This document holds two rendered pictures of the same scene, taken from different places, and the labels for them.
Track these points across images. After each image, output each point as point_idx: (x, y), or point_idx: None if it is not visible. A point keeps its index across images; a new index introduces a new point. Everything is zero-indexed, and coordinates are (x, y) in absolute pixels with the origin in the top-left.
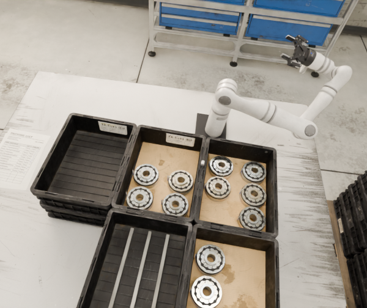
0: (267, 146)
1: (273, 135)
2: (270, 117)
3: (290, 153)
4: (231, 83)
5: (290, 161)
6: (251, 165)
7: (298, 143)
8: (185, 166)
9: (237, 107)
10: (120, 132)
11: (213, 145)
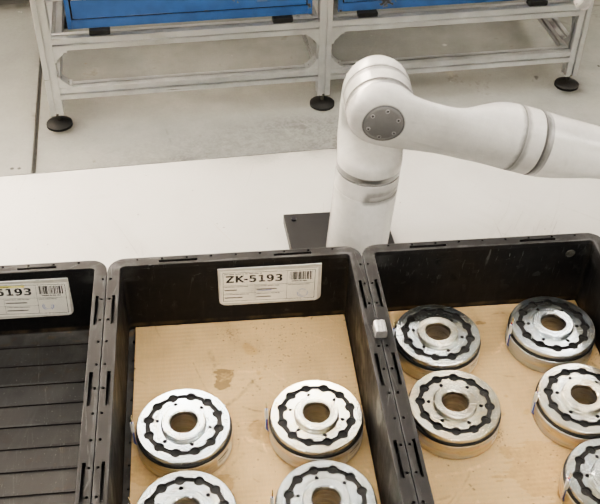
0: (570, 234)
1: (547, 229)
2: (541, 146)
3: None
4: (389, 65)
5: None
6: (534, 312)
7: None
8: (312, 371)
9: (429, 139)
10: (48, 311)
11: (390, 276)
